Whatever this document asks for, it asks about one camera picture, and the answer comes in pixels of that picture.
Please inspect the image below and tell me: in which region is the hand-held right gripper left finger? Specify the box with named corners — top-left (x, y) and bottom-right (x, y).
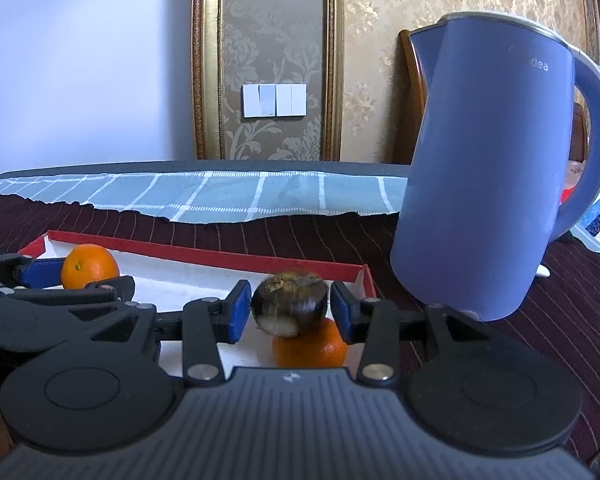
top-left (65, 280), bottom-right (252, 387)

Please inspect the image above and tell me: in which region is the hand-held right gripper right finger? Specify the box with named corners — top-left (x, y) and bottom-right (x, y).
top-left (330, 282), bottom-right (518, 387)

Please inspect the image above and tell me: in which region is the white wall switch panel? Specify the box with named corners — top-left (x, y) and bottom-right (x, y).
top-left (242, 83), bottom-right (307, 119)

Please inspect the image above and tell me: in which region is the gold wall frame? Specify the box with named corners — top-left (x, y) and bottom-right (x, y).
top-left (191, 0), bottom-right (345, 162)

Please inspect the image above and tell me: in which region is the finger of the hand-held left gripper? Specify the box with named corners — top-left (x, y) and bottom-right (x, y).
top-left (0, 276), bottom-right (137, 307)
top-left (0, 245), bottom-right (68, 291)

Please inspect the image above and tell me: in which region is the pink cloth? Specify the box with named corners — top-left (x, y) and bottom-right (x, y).
top-left (561, 160), bottom-right (587, 205)

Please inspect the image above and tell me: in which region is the wooden chair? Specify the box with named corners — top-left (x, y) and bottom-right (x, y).
top-left (399, 29), bottom-right (590, 166)

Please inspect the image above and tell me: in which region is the dark red striped tablecloth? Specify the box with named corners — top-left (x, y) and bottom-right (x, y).
top-left (0, 190), bottom-right (600, 463)

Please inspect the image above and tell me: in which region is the dark brown round fruit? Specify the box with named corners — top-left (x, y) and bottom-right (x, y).
top-left (250, 271), bottom-right (329, 337)

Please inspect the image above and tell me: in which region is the blue electric kettle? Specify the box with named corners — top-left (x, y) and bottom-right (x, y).
top-left (390, 10), bottom-right (600, 323)

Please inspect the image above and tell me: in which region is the teal checked cloth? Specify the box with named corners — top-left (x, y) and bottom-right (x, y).
top-left (0, 170), bottom-right (410, 224)

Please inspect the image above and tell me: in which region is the orange tangerine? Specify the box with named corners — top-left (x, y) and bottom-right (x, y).
top-left (272, 317), bottom-right (348, 369)
top-left (61, 243), bottom-right (121, 291)

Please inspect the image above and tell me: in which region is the red cardboard tray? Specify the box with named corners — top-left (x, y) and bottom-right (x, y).
top-left (17, 230), bottom-right (378, 381)

